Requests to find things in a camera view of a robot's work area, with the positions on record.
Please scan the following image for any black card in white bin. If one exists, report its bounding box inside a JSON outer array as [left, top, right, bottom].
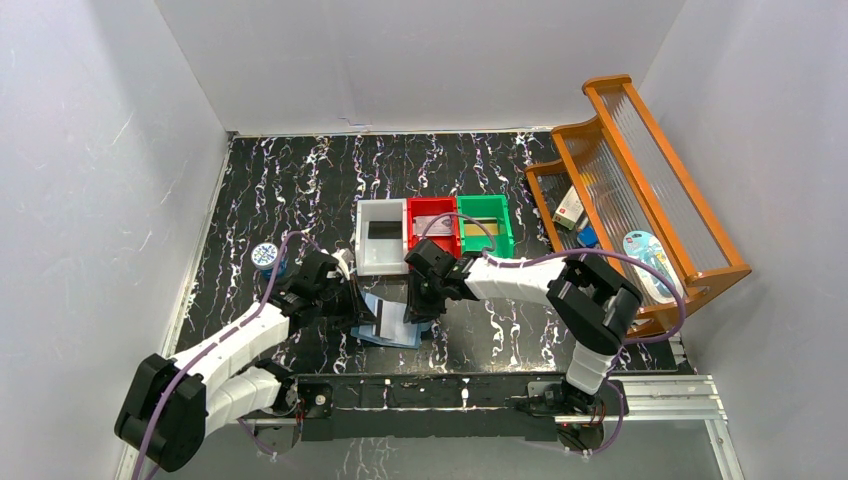
[[367, 221, 405, 240]]

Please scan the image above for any red plastic bin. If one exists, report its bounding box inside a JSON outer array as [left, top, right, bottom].
[[405, 197, 461, 257]]

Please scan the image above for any small blue object on shelf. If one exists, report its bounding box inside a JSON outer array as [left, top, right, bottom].
[[576, 226, 600, 248]]

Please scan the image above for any white credit card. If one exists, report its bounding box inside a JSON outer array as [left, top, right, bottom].
[[412, 215, 455, 237]]

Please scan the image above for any white plastic bin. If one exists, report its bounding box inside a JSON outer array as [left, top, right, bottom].
[[354, 198, 408, 276]]

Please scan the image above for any green plastic bin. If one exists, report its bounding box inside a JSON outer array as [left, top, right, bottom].
[[457, 195, 515, 258]]

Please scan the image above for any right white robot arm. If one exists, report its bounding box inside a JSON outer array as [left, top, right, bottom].
[[405, 240, 643, 414]]

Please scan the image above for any blue blister pack toy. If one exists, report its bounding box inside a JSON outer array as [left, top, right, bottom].
[[622, 230, 684, 304]]

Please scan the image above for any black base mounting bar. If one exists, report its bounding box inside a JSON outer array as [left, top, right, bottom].
[[297, 373, 601, 441]]

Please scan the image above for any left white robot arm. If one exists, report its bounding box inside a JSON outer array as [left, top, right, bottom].
[[114, 249, 374, 472]]

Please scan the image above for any blue card holder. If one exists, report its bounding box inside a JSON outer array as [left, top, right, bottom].
[[351, 293, 432, 349]]

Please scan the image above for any aluminium rail frame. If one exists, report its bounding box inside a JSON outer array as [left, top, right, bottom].
[[115, 374, 747, 480]]

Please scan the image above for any gold card in green bin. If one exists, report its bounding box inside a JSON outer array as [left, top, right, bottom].
[[463, 218, 500, 237]]

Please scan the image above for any blue round tape tin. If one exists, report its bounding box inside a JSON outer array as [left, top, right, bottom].
[[250, 242, 287, 280]]

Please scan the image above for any small red white box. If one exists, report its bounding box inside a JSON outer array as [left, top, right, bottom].
[[552, 186, 585, 230]]

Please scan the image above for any orange wooden shelf rack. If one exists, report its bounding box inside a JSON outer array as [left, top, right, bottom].
[[525, 75, 751, 314]]

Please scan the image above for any white card with black stripe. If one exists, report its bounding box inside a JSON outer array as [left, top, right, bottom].
[[358, 293, 409, 344]]

